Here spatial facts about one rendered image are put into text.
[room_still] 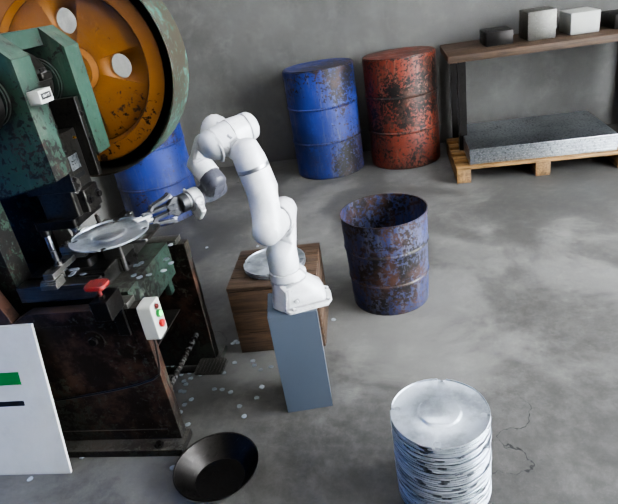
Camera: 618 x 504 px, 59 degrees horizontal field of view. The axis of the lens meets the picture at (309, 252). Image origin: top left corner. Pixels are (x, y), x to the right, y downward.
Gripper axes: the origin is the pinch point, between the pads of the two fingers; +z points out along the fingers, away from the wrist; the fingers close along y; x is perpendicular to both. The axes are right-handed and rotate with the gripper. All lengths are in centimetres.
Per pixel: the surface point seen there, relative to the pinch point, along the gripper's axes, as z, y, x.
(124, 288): 21.8, -13.8, 17.6
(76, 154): 14.2, 29.9, -5.4
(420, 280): -102, -63, 53
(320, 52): -275, 14, -166
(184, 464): 32, -73, 44
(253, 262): -47, -41, -1
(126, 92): -17, 44, -19
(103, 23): -17, 69, -20
